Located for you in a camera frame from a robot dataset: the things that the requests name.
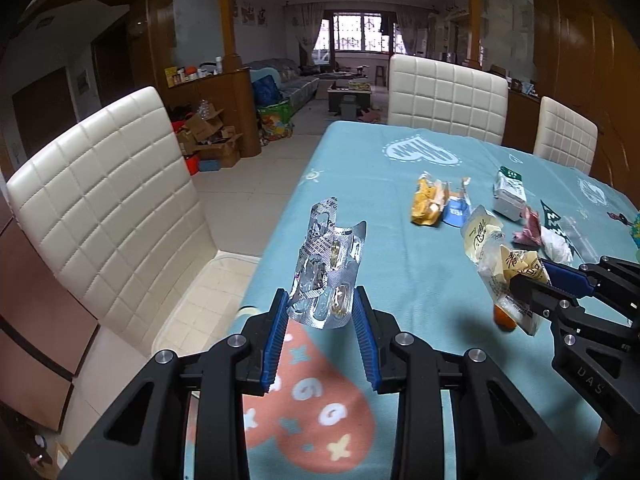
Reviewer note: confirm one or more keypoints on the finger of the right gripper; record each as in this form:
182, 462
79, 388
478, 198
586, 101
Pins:
556, 303
611, 280

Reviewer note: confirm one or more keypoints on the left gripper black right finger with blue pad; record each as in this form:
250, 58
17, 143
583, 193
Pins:
497, 433

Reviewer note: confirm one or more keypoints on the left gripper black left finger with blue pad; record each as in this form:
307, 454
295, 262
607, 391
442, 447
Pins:
142, 434

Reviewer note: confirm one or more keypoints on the clear plastic tray lid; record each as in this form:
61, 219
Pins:
578, 240

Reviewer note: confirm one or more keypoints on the orange peel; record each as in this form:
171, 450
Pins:
503, 320

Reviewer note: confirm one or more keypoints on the pink paper wrapper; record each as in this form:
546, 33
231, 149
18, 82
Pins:
530, 234

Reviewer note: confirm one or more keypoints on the clear beige snack wrapper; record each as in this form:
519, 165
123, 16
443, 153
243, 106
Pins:
485, 245

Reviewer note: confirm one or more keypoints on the torn blue paper carton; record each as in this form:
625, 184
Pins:
458, 205

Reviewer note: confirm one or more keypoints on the clear plastic blister pack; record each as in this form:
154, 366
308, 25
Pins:
327, 266

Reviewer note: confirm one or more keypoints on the crumpled white tissue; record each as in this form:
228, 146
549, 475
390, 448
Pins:
555, 247

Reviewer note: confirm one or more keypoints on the white green milk carton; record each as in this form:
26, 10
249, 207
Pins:
509, 194

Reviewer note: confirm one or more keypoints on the teal patterned tablecloth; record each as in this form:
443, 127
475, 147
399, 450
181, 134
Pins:
322, 420

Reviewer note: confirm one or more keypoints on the cream quilted chair far right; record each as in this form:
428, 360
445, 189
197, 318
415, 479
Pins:
565, 137

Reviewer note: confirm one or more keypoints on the cream quilted chair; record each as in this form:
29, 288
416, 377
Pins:
113, 212
446, 98
565, 137

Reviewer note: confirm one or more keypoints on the yellow snack wrapper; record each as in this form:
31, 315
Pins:
429, 200

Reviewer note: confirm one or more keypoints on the cream quilted chair left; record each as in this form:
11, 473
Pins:
113, 212

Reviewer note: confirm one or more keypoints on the dark coffee table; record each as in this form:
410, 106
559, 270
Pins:
359, 91

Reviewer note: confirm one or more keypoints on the pile of cardboard boxes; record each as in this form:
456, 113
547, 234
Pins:
207, 143

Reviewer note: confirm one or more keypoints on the colourful shopping bag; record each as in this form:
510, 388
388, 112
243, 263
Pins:
275, 120

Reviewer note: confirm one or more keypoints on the grey sofa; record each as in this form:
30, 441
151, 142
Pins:
295, 87

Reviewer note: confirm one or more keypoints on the wooden partition cabinet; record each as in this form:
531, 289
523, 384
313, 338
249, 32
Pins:
231, 89

